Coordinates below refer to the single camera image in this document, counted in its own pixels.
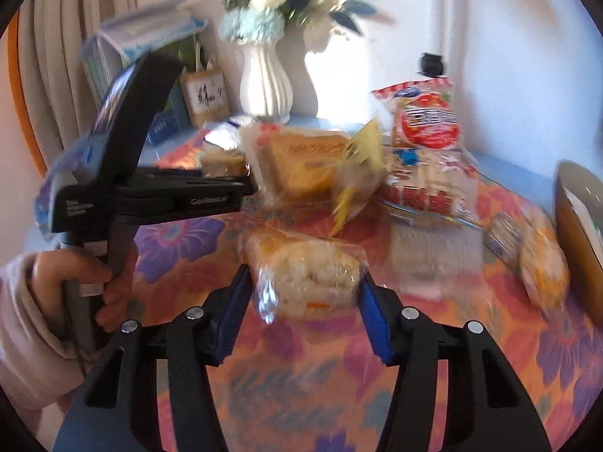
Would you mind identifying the blue white flower bouquet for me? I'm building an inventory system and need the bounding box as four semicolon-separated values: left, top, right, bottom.
201;0;397;53

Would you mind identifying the beige sleeve forearm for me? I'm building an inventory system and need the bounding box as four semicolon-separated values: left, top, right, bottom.
1;253;83;410

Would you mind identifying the white ribbed vase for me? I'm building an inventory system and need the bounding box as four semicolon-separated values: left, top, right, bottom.
239;43;293;125

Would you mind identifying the blue red white snack bag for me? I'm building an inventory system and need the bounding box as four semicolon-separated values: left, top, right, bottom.
376;147;478;224

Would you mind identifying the red white bread packet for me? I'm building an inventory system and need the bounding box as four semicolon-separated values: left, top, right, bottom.
371;76;463;150

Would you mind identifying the person's left hand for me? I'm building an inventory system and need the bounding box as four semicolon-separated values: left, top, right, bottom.
28;243;138;338

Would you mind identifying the brown glass snack bowl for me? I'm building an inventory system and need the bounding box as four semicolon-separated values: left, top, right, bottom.
555;160;602;328

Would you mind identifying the orange cake packet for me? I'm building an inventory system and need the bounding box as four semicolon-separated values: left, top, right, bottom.
240;122;349;207

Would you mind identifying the yellow edged clear snack packet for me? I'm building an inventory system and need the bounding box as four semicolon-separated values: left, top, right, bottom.
330;118;387;237

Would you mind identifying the blue green book stack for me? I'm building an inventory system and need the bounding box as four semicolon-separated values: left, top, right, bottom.
81;0;205;134

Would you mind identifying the yellow ring cracker packet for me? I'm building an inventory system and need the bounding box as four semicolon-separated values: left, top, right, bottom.
518;206;569;317

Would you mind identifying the small calligraphy pen holder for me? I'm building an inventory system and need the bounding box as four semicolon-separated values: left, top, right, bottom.
180;67;230;128

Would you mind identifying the clear rice cracker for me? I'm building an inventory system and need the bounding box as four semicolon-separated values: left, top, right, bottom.
239;228;368;324

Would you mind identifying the floral orange table mat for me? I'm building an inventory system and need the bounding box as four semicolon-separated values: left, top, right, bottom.
134;198;602;451

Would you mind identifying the barcode label clear packet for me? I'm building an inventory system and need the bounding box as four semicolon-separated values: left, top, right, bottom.
195;115;259;179

